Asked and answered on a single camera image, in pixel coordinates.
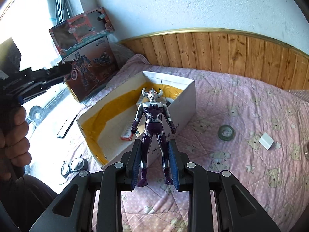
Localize black eyeglasses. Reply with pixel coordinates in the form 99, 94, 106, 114
61, 157, 88, 178

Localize green tape roll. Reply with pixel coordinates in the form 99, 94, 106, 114
217, 125, 235, 141

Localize white cardboard box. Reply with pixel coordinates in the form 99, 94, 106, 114
77, 71, 196, 169

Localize white charger plug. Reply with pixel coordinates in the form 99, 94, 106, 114
259, 132, 274, 150

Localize pink bear quilt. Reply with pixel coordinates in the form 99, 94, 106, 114
77, 55, 308, 231

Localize purple silver action figure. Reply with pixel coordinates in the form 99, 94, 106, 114
131, 88, 177, 187

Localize left hand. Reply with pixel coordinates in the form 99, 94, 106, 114
1, 106, 31, 181

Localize washing machine toy box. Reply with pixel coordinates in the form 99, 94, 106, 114
49, 7, 115, 58

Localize red white small box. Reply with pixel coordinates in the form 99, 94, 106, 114
120, 123, 135, 141

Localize clear glass jar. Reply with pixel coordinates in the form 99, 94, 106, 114
303, 142, 309, 161

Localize robot toy box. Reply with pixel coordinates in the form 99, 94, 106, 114
60, 37, 119, 102

